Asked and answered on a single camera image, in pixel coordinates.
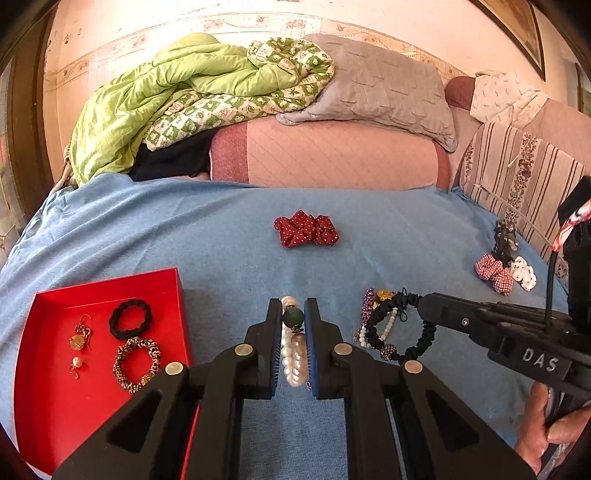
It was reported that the framed wall picture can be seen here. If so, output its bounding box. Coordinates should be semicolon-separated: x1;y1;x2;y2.
471;0;546;81

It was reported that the leopard print beaded scrunchie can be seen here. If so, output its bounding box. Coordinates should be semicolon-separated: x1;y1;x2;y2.
112;337;161;395

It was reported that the black folded garment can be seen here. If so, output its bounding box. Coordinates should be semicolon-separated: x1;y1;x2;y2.
128;129;217;182

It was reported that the gold coin pendant earring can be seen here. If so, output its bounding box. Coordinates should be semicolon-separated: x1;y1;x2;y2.
68;314;92;351

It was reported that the black cable with wrapped tape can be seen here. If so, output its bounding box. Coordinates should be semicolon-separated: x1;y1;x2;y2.
543;200;591;328

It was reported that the red polka dot scrunchie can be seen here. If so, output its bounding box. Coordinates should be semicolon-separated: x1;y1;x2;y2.
273;210;339;249

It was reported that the grey quilted pillow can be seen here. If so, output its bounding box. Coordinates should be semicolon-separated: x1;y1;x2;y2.
276;34;458;153

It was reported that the white pearl bracelet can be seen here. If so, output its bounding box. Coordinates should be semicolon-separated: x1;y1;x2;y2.
279;295;310;388

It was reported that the striped floral pillow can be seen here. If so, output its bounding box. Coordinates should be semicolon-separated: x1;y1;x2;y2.
459;122;590;260

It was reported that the red jewelry tray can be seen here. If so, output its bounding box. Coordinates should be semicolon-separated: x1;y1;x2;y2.
13;268;193;474

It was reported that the green quilted comforter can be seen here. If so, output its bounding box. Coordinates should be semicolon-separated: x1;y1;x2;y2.
66;33;335;186

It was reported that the person's right hand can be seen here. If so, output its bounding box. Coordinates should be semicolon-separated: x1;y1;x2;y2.
513;381;591;475

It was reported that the black velvet scrunchie with charm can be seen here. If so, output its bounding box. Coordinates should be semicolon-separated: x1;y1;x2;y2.
356;288;437;366

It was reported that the pearl drop earring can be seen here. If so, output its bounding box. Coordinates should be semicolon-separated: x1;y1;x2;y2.
69;356;83;380

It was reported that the white printed pillow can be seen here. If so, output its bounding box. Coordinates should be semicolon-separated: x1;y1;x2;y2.
470;71;549;128

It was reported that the light blue bed blanket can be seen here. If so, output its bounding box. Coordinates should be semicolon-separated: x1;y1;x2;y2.
1;174;532;479

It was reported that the red checkered scrunchie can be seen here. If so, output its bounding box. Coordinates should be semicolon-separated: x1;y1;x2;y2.
474;253;514;296

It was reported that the dark hair claw clip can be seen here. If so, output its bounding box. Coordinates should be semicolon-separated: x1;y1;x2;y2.
491;220;520;267

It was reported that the black braided hair tie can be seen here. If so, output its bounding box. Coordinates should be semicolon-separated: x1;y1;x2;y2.
108;298;153;341

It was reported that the white patterned scrunchie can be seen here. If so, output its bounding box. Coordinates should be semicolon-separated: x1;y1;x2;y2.
510;256;537;291

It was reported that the pink bolster cushion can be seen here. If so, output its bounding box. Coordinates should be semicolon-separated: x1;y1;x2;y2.
211;117;451;191

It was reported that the purple beaded bracelet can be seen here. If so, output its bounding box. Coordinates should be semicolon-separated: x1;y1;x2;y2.
352;287;399;362

